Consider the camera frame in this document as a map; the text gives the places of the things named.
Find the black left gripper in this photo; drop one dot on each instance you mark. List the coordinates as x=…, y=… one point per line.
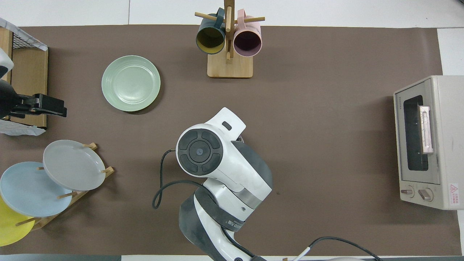
x=50, y=105

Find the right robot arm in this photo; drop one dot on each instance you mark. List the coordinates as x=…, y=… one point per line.
x=235, y=170

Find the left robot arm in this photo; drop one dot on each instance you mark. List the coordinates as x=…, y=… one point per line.
x=7, y=98

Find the grey plate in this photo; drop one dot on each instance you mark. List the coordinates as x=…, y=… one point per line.
x=72, y=165

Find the light green plate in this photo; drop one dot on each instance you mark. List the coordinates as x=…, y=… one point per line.
x=130, y=83

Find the light blue plate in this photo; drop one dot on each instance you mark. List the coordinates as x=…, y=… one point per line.
x=29, y=190

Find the wooden plate rack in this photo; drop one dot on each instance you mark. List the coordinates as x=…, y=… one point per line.
x=45, y=221

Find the yellow plate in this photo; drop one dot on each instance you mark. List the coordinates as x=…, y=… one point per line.
x=11, y=228

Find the wooden shelf box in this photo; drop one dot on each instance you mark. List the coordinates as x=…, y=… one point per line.
x=29, y=72

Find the white crumpled plastic sheet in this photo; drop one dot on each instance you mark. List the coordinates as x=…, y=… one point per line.
x=18, y=129

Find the dark green mug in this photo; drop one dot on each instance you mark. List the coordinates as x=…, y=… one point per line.
x=210, y=38

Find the wooden mug tree stand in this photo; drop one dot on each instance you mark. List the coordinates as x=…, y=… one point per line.
x=230, y=67

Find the pink mug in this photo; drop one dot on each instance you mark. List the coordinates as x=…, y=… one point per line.
x=247, y=41

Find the brown table mat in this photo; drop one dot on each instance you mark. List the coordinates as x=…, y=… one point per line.
x=308, y=108

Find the toaster oven knob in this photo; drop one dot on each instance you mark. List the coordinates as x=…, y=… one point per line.
x=425, y=194
x=407, y=191

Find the beige toaster oven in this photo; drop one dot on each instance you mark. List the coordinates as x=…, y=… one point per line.
x=449, y=145

